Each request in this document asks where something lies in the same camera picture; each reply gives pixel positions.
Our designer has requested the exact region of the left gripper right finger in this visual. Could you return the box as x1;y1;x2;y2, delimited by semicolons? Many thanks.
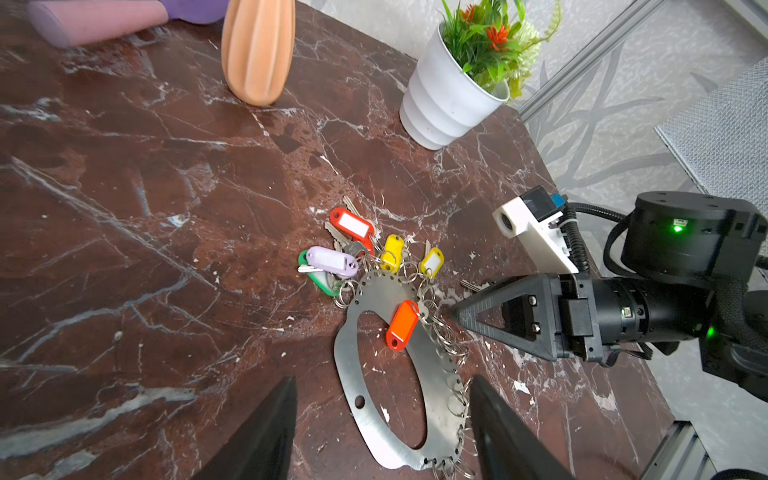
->
469;375;573;480

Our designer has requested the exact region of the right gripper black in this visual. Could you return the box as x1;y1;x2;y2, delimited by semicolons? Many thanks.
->
448;273;605;363

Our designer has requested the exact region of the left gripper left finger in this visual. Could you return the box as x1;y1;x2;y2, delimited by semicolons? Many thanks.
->
194;377;297;479

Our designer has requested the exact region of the orange red key tag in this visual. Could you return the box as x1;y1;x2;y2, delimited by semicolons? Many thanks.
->
386;300;420;351

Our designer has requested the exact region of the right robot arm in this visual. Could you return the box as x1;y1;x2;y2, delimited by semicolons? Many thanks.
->
449;188;767;399

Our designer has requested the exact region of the yellow key tag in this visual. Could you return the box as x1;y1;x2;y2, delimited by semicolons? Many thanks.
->
419;247;444;280
380;234;405;272

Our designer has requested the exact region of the green key tag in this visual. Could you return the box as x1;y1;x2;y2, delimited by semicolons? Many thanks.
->
306;271;341;297

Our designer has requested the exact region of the purple key tag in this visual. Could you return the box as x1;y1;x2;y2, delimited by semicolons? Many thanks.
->
305;246;359;278

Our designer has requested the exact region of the white pot artificial plant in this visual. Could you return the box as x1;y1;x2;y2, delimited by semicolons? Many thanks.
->
399;1;563;151

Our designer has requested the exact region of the orange ribbed vase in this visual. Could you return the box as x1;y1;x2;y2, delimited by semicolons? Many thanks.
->
221;0;296;106

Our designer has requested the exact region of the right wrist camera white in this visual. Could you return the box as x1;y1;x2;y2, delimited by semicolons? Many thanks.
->
493;186;578;274

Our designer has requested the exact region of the white wire mesh basket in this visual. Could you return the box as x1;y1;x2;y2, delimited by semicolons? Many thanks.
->
655;59;767;214

